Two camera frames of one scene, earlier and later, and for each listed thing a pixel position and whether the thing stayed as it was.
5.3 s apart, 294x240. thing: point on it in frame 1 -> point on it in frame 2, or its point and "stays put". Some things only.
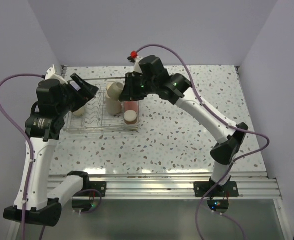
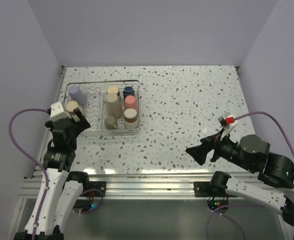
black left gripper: (86, 90) -> (81, 125)
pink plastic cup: (130, 105) stays put
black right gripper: (129, 93) -> (199, 152)
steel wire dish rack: (105, 112) stays put
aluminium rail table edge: (251, 185) stays put
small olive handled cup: (113, 90) -> (110, 123)
